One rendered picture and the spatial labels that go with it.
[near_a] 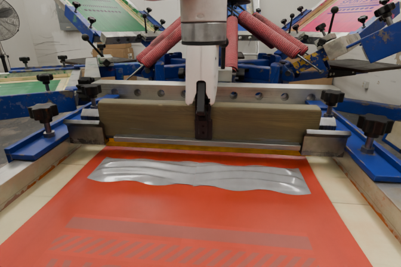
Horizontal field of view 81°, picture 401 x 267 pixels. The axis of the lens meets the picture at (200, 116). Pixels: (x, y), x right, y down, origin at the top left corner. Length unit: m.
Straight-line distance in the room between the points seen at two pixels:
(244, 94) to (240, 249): 0.44
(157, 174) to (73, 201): 0.13
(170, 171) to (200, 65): 0.18
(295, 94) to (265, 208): 0.39
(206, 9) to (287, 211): 0.31
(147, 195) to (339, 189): 0.29
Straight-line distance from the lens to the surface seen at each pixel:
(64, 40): 5.54
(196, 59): 0.37
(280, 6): 4.64
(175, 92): 0.67
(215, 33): 0.38
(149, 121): 0.46
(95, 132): 0.49
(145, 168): 0.43
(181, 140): 0.44
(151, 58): 1.06
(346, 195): 0.43
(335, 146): 0.47
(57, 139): 0.50
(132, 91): 0.71
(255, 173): 0.42
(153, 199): 0.37
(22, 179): 0.46
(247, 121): 0.43
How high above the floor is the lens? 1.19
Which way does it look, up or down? 21 degrees down
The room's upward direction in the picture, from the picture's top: straight up
